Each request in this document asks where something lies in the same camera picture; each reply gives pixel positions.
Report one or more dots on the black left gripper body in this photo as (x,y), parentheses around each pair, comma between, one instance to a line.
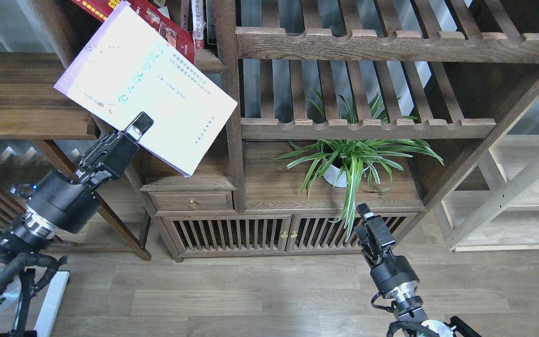
(59,203)

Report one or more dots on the white thick book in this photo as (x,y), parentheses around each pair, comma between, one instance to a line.
(127,68)

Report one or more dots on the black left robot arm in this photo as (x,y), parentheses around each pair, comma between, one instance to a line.
(25,270)

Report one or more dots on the white red upright book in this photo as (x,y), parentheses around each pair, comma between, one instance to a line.
(198,23)

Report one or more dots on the light wooden shelf unit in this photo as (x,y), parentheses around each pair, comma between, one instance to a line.
(497,208)

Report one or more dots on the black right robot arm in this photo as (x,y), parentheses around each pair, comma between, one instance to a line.
(413,321)

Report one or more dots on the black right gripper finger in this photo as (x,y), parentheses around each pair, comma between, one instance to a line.
(364,211)

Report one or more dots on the dark green upright book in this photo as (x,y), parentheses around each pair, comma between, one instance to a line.
(211,25)

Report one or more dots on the dark wooden side table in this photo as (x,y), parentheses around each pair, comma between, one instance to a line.
(30,109)

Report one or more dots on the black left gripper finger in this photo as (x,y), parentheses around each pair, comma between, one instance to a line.
(139,126)

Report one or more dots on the dark wooden bookshelf cabinet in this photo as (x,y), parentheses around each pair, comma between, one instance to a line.
(434,82)

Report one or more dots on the red cover book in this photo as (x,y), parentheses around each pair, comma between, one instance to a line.
(177,37)

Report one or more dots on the white flat bar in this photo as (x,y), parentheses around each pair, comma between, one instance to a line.
(49,310)

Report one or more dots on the white plant pot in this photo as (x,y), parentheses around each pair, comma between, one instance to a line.
(333,176)

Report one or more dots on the brass drawer knob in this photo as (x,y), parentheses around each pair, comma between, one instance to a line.
(193,204)

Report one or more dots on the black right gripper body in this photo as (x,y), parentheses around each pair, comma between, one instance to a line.
(394,277)

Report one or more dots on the green spider plant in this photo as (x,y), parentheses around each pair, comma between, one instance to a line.
(352,154)

